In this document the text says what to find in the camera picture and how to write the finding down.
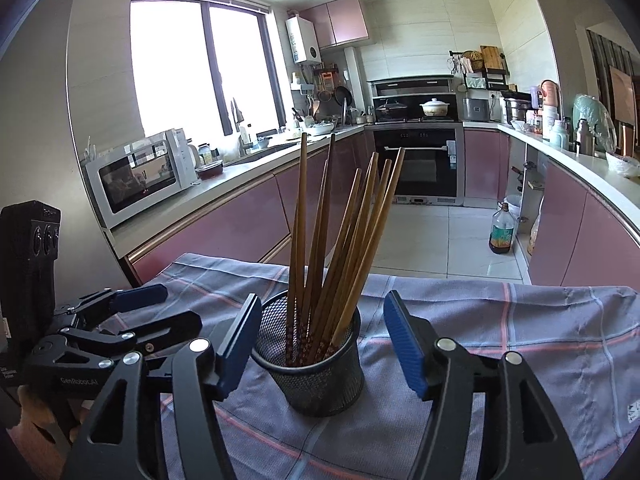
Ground large kitchen window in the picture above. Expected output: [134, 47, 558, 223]
[130, 0, 287, 148]

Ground grey checked cloth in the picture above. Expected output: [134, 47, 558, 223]
[97, 252, 640, 480]

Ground pink base cabinets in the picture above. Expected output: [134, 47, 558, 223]
[125, 130, 376, 286]
[462, 127, 640, 288]

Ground black pot with glass lid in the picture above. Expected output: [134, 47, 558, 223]
[374, 98, 408, 122]

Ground black mesh utensil holder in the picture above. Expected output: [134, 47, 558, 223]
[250, 290, 365, 418]

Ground steel kitchen sink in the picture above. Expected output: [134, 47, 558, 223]
[240, 142, 296, 163]

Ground white plastic bag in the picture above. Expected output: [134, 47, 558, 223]
[606, 151, 640, 177]

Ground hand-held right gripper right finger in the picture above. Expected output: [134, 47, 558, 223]
[383, 290, 586, 480]

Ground cooking oil bottle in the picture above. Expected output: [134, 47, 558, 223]
[488, 201, 518, 256]

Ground pink wall cabinet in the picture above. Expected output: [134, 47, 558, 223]
[300, 0, 370, 51]

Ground stainless steel pot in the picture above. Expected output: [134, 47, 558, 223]
[502, 91, 533, 126]

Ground white kitchen countertop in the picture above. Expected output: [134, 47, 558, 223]
[107, 120, 640, 246]

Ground steel thermos bottle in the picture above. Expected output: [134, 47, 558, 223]
[574, 119, 596, 156]

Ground bunch of wooden chopsticks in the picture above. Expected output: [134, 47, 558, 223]
[285, 131, 407, 367]

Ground pink kettle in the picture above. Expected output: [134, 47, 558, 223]
[539, 79, 561, 108]

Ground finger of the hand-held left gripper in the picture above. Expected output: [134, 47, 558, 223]
[54, 284, 168, 329]
[60, 310, 203, 363]

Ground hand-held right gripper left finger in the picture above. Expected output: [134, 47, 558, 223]
[60, 292, 263, 480]

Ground black range hood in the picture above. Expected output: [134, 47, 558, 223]
[367, 76, 457, 98]

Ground brown wall picture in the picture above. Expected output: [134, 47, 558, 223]
[607, 67, 638, 123]

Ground white microwave oven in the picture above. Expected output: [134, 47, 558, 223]
[82, 128, 198, 229]

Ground black wall rack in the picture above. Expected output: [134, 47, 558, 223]
[448, 46, 508, 92]

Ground person's left hand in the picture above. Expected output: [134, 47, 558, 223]
[6, 385, 96, 448]

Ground black built-in oven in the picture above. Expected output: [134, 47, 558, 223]
[372, 127, 463, 207]

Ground green kitchen appliance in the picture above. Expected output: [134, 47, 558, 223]
[572, 93, 618, 153]

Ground white casserole pot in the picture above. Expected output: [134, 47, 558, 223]
[420, 98, 453, 118]

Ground white wall water heater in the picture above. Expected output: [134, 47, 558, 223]
[286, 15, 322, 65]

